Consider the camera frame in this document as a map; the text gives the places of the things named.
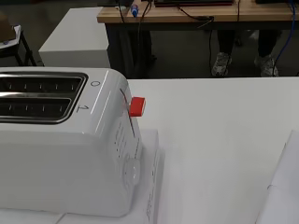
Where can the red toaster lever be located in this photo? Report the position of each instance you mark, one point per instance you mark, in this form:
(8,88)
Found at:
(137,106)

